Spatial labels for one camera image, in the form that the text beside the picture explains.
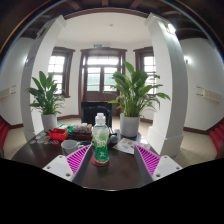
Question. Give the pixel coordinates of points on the green box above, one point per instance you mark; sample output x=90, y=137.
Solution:
x=68, y=127

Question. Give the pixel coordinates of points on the green plant in white pot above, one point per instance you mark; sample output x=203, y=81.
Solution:
x=49, y=122
x=129, y=126

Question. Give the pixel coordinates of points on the red carpeted stairs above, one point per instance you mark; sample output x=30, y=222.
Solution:
x=217, y=138
x=4, y=131

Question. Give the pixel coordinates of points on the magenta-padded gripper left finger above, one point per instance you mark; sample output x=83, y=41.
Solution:
x=65, y=166

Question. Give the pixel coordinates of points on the white mug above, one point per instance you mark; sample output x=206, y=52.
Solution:
x=69, y=147

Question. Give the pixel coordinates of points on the brown framed window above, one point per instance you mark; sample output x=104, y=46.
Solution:
x=148, y=65
x=56, y=70

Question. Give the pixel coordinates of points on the printed paper leaflet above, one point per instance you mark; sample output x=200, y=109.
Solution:
x=128, y=145

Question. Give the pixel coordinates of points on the brown glazed double door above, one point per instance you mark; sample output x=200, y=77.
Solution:
x=98, y=75

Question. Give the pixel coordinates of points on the small round disc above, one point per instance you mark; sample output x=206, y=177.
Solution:
x=48, y=142
x=32, y=141
x=37, y=136
x=40, y=141
x=46, y=137

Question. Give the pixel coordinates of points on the clear green-labelled drink bottle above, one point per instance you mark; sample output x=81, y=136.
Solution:
x=100, y=143

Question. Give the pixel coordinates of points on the pillar lamp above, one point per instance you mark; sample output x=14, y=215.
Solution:
x=170, y=29

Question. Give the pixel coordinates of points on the black chair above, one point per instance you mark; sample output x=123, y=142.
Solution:
x=90, y=113

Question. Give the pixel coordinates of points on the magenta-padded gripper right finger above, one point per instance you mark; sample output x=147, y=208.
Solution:
x=160, y=166

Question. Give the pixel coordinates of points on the wall lamp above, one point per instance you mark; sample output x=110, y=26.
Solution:
x=186, y=60
x=27, y=61

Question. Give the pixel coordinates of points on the grey ball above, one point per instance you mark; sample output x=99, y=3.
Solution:
x=114, y=138

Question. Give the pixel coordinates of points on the green exit sign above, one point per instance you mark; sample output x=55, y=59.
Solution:
x=97, y=45

